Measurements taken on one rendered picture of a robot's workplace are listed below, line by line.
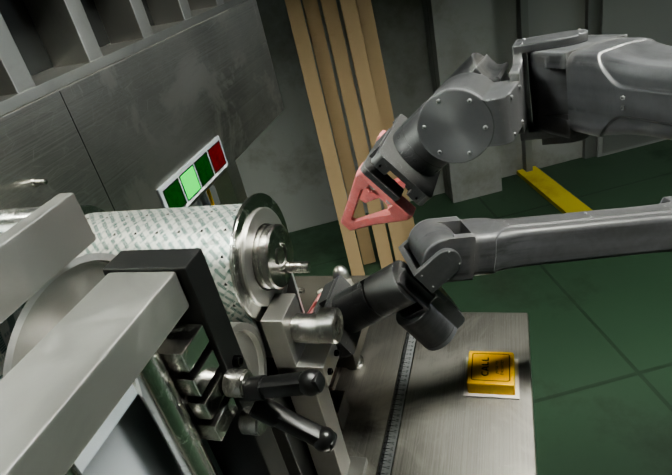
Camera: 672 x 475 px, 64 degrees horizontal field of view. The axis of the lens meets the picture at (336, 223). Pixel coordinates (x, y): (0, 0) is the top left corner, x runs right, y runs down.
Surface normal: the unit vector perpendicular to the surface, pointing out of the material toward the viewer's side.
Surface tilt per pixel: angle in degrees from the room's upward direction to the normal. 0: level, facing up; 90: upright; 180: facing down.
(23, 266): 90
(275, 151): 90
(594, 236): 82
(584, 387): 0
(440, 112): 84
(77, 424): 90
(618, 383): 0
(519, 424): 0
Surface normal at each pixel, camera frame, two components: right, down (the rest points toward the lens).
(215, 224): -0.27, -0.64
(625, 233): 0.13, 0.33
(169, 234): -0.31, -0.44
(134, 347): 0.94, -0.04
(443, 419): -0.20, -0.85
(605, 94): -0.93, 0.31
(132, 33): -0.26, 0.52
